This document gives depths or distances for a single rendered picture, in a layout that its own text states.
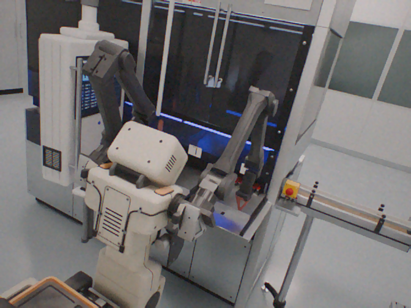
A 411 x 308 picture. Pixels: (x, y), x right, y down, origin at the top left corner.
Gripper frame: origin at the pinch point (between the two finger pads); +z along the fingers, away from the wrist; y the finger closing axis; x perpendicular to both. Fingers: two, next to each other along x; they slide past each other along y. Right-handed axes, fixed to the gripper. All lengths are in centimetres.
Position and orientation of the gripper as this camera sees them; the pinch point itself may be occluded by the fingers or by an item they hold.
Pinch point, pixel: (240, 208)
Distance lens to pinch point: 157.5
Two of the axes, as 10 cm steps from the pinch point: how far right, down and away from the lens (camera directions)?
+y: 4.1, -1.1, 9.0
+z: -2.5, 9.4, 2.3
